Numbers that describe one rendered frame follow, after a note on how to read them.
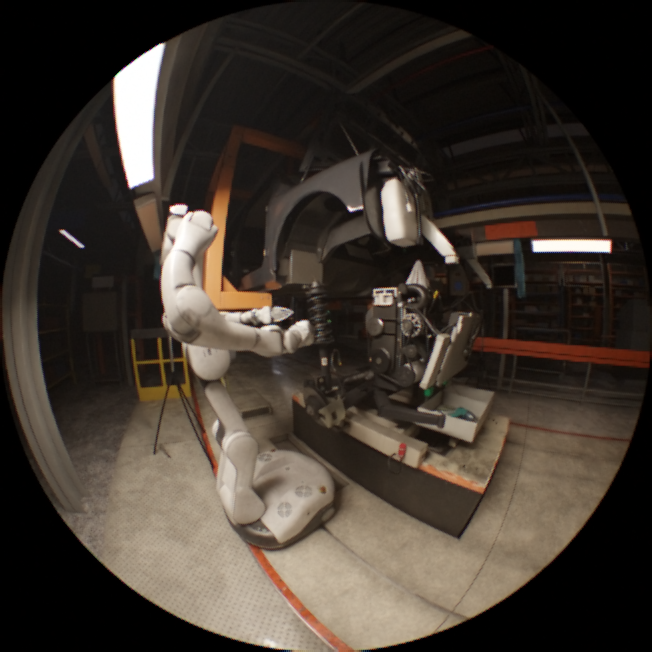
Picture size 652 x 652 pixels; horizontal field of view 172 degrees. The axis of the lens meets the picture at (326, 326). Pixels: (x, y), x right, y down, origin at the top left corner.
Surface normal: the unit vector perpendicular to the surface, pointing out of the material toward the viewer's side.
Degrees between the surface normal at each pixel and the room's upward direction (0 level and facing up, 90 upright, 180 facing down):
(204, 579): 0
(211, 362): 89
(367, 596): 0
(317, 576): 0
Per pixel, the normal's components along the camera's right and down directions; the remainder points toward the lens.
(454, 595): 0.00, -1.00
